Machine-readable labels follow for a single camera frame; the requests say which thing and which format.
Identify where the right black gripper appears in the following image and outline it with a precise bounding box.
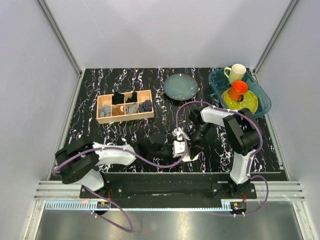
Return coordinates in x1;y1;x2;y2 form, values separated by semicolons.
181;122;213;160

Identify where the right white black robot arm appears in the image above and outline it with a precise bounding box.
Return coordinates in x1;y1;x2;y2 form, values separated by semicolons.
188;106;263;199

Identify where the orange mug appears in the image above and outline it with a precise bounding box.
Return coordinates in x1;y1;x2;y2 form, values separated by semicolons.
228;80;249;102

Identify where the front aluminium rail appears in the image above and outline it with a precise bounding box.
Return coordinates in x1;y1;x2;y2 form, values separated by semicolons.
33;180;305;202

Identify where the yellow-green dotted plate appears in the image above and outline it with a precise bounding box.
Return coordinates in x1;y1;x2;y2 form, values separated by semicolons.
222;90;259;114

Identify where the blue-green ceramic plate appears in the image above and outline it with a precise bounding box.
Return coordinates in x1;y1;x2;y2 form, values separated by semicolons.
163;73;199;101

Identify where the small black rolled cloth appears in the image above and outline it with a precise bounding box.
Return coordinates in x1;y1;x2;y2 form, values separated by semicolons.
125;92;138;103

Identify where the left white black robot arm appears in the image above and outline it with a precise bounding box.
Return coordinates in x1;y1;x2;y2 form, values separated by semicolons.
53;133;177;198

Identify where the left aluminium frame post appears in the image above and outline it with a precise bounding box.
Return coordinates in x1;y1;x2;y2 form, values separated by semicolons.
36;0;84;77

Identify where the right connector box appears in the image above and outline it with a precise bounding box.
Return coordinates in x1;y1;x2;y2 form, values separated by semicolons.
230;201;247;215

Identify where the grey rolled cloth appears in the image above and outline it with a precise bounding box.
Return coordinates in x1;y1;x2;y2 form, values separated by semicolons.
125;102;139;115
99;104;112;118

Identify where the brown rolled cloth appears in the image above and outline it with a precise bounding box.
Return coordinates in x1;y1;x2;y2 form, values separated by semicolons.
111;104;125;117

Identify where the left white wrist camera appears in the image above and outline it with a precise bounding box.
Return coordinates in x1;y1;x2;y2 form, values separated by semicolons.
172;140;186;158

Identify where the connector box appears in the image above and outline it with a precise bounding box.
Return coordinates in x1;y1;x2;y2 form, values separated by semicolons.
230;201;247;215
96;200;111;211

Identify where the wooden divided organizer box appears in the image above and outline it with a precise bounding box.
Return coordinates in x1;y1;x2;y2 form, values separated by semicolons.
96;90;155;125

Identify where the pale yellow mug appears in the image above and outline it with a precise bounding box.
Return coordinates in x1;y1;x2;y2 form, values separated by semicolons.
223;63;247;85

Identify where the right aluminium frame post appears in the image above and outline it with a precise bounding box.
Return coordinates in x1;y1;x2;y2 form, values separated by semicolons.
252;0;301;75

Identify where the grey rolled cloth middle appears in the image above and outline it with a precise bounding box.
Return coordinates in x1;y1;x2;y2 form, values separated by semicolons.
125;102;139;115

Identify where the left connector box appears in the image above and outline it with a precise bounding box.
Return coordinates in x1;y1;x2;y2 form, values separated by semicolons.
96;200;111;211

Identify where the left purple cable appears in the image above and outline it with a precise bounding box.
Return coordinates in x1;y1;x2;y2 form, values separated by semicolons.
52;141;188;232

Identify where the white underwear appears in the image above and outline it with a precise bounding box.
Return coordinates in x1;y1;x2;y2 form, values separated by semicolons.
182;153;200;163

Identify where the aluminium frame post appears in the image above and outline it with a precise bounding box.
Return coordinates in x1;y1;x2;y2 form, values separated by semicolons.
36;0;84;77
252;0;301;75

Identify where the teal transparent plastic bin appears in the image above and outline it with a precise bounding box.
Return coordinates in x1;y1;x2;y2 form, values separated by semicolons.
208;68;272;119

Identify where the grey rolled cloth left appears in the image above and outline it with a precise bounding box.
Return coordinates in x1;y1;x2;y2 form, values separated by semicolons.
99;104;112;118

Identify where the navy striped rolled cloth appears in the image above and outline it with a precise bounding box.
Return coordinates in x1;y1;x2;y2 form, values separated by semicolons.
138;99;153;113

